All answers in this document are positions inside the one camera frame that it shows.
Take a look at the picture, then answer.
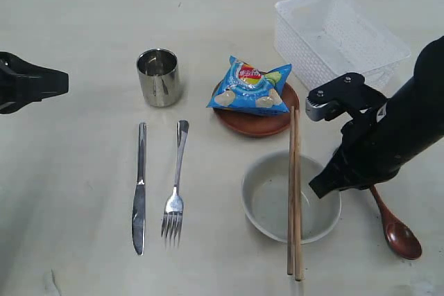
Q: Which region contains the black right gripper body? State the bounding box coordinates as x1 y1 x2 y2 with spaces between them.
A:
332 108 409 191

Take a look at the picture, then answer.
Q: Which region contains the wooden chopstick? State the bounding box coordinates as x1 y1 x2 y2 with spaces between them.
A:
293 110 304 281
287 105 295 276

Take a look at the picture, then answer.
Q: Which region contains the white ceramic bowl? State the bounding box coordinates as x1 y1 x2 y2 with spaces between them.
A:
241 150 342 244

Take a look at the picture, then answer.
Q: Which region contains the brown wooden handle spoon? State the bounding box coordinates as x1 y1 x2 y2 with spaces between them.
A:
369 186 422 260

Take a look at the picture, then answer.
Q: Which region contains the brown round plate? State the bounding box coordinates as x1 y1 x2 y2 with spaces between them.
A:
212 79 300 138

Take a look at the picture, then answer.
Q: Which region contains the blue chips snack bag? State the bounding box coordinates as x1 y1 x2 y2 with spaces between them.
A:
207 56 292 116

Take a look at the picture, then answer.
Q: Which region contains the stainless steel cup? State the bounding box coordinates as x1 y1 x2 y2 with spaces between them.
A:
136 48 182 107

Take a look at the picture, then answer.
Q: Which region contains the silver metal fork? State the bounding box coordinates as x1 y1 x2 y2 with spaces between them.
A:
161 120 189 246

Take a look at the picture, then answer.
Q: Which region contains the silver metal knife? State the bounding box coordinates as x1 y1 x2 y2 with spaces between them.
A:
131 123 146 256

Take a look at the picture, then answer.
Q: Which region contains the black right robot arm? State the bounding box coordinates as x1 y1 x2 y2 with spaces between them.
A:
306 38 443 198

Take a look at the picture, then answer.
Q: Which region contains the white perforated plastic basket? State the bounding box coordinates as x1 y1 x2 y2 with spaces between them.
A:
274 0 410 90

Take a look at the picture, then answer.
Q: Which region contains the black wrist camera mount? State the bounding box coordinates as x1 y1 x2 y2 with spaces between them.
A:
305 72 387 121

